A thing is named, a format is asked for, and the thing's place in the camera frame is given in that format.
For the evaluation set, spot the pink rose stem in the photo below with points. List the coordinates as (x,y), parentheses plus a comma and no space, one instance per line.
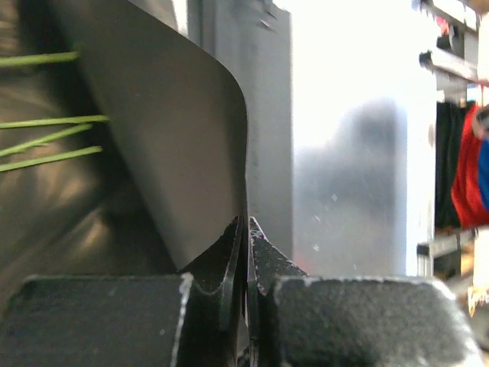
(37,59)
(43,140)
(53,122)
(51,158)

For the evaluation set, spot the black wrapping paper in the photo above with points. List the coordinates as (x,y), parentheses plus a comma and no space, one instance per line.
(190,103)

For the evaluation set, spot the red cloth item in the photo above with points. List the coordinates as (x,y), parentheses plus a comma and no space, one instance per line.
(469,191)

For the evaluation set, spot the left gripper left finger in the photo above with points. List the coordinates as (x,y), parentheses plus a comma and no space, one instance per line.
(186,319)

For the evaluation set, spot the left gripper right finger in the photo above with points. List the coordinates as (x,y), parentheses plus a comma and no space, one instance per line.
(295,319)

